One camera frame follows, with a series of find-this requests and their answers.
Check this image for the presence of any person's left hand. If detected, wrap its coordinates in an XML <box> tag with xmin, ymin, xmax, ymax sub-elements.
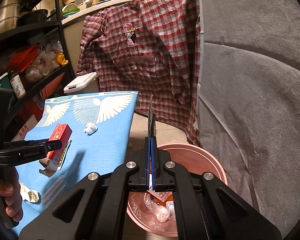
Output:
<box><xmin>0</xmin><ymin>174</ymin><xmax>23</xmax><ymax>221</ymax></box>

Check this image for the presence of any black packet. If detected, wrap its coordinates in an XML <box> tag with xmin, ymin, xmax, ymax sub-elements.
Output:
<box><xmin>147</xmin><ymin>93</ymin><xmax>157</xmax><ymax>138</ymax></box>

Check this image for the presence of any clear plastic wrap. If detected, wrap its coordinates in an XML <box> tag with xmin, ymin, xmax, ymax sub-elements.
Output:
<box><xmin>129</xmin><ymin>192</ymin><xmax>170</xmax><ymax>224</ymax></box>

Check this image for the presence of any crumpled beige paper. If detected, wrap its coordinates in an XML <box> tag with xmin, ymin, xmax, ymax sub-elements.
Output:
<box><xmin>19</xmin><ymin>182</ymin><xmax>40</xmax><ymax>203</ymax></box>

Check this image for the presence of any black shelf rack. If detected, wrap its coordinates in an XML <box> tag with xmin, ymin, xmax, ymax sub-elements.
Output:
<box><xmin>0</xmin><ymin>0</ymin><xmax>77</xmax><ymax>143</ymax></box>

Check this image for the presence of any steel pot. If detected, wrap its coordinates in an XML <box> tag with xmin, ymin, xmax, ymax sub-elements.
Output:
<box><xmin>0</xmin><ymin>0</ymin><xmax>23</xmax><ymax>34</ymax></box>

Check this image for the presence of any long red box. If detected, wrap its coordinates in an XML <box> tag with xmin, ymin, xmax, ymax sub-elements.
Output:
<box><xmin>39</xmin><ymin>123</ymin><xmax>73</xmax><ymax>172</ymax></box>

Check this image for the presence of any yellow snack bag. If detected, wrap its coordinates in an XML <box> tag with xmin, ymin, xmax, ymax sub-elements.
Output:
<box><xmin>55</xmin><ymin>52</ymin><xmax>69</xmax><ymax>67</ymax></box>

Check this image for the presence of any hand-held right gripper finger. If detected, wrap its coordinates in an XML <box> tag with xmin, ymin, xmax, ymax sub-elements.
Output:
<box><xmin>19</xmin><ymin>136</ymin><xmax>152</xmax><ymax>240</ymax></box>
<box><xmin>151</xmin><ymin>136</ymin><xmax>283</xmax><ymax>240</ymax></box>

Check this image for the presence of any green colander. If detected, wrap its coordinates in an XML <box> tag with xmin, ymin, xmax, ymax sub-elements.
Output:
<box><xmin>62</xmin><ymin>3</ymin><xmax>80</xmax><ymax>15</ymax></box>

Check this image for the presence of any black pan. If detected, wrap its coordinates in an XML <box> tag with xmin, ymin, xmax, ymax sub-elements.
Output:
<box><xmin>20</xmin><ymin>9</ymin><xmax>49</xmax><ymax>27</ymax></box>

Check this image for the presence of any pink round bin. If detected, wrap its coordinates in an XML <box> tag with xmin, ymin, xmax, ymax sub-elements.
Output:
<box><xmin>126</xmin><ymin>143</ymin><xmax>228</xmax><ymax>237</ymax></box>

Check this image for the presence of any crumpled white tissue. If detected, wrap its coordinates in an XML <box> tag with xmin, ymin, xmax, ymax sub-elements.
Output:
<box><xmin>83</xmin><ymin>122</ymin><xmax>98</xmax><ymax>135</ymax></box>

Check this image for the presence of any red plastic bag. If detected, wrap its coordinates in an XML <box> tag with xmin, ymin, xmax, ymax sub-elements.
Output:
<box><xmin>7</xmin><ymin>45</ymin><xmax>39</xmax><ymax>74</ymax></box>

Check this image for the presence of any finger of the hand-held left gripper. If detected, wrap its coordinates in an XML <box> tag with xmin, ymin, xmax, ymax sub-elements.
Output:
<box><xmin>0</xmin><ymin>140</ymin><xmax>63</xmax><ymax>167</ymax></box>

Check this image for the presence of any flat green printed packet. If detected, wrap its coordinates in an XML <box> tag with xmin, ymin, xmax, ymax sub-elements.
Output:
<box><xmin>57</xmin><ymin>140</ymin><xmax>72</xmax><ymax>170</ymax></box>

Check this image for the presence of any blue wing-print tablecloth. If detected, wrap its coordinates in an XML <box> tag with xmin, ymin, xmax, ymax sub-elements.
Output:
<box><xmin>9</xmin><ymin>91</ymin><xmax>140</xmax><ymax>235</ymax></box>

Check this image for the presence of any white lidded bin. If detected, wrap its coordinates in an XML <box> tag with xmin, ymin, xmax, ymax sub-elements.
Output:
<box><xmin>63</xmin><ymin>72</ymin><xmax>98</xmax><ymax>94</ymax></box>

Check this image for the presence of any white bag with red print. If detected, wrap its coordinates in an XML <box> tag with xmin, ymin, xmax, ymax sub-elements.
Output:
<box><xmin>11</xmin><ymin>114</ymin><xmax>38</xmax><ymax>142</ymax></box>

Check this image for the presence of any clear plastic wrapper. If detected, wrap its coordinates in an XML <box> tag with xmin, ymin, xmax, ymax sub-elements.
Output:
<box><xmin>41</xmin><ymin>176</ymin><xmax>65</xmax><ymax>205</ymax></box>

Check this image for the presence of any green storage box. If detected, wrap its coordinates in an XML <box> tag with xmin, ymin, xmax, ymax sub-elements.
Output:
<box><xmin>0</xmin><ymin>73</ymin><xmax>13</xmax><ymax>110</ymax></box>

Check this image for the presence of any labelled seasoning jar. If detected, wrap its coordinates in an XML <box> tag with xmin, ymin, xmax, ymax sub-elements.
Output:
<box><xmin>9</xmin><ymin>70</ymin><xmax>27</xmax><ymax>100</ymax></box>

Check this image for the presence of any clear plastic food bag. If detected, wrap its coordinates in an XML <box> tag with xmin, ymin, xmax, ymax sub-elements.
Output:
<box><xmin>25</xmin><ymin>41</ymin><xmax>62</xmax><ymax>83</ymax></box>

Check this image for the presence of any red plaid shirt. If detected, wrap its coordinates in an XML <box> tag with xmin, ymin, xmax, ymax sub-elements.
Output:
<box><xmin>76</xmin><ymin>0</ymin><xmax>203</xmax><ymax>147</ymax></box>

